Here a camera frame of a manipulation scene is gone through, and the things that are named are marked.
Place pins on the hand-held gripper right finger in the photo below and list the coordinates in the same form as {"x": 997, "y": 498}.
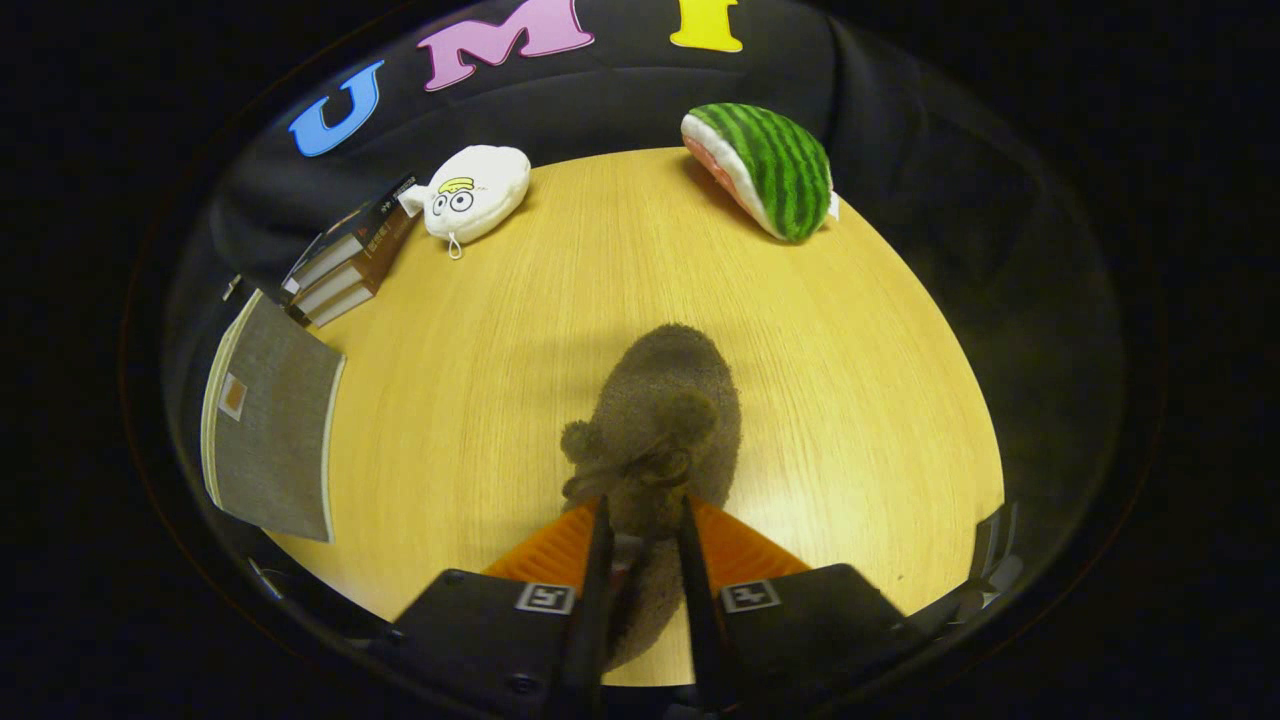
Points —
{"x": 705, "y": 630}

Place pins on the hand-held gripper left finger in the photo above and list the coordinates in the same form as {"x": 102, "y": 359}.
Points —
{"x": 592, "y": 620}

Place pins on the brown fuzzy shoe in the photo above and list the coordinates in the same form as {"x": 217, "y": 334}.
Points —
{"x": 660, "y": 400}

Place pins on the grey fabric storage box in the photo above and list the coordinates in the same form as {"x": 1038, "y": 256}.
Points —
{"x": 275, "y": 430}

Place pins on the brown book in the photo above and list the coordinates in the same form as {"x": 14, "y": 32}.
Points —
{"x": 345, "y": 272}
{"x": 345, "y": 300}

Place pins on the white plush toy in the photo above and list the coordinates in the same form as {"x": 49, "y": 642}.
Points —
{"x": 480, "y": 195}

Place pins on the white book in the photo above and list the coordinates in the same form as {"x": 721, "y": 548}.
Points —
{"x": 290, "y": 286}

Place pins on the dark blue book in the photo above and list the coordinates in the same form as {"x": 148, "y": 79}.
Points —
{"x": 360, "y": 225}

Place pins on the watermelon slice plush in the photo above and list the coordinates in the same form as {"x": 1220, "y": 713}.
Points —
{"x": 775, "y": 165}

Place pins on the white clip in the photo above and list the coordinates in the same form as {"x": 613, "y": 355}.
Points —
{"x": 232, "y": 288}

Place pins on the dark metal frame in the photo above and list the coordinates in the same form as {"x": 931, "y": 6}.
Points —
{"x": 990, "y": 550}

